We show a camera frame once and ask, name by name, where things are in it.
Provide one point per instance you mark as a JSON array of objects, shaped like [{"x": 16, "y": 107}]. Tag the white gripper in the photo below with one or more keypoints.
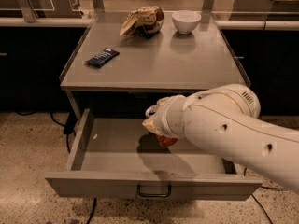
[{"x": 164, "y": 118}]

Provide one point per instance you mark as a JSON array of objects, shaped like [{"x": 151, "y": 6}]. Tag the red coke can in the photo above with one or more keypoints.
[{"x": 162, "y": 140}]

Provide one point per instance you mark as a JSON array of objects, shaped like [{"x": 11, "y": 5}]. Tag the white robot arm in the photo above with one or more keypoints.
[{"x": 224, "y": 122}]

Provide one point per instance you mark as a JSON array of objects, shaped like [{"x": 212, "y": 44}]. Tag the open grey top drawer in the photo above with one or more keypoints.
[{"x": 111, "y": 157}]

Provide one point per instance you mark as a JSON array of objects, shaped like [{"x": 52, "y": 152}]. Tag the grey metal cabinet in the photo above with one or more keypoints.
[{"x": 167, "y": 62}]

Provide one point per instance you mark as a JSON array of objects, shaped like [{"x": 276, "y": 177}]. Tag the dark blue snack bar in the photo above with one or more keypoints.
[{"x": 102, "y": 57}]

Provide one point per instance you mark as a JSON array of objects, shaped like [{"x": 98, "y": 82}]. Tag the brown chip bag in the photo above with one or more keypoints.
[{"x": 143, "y": 21}]

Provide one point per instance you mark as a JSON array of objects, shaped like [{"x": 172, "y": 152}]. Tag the white bowl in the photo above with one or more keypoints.
[{"x": 185, "y": 21}]

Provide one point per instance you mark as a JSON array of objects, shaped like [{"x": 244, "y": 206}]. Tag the black drawer handle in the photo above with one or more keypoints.
[{"x": 154, "y": 191}]

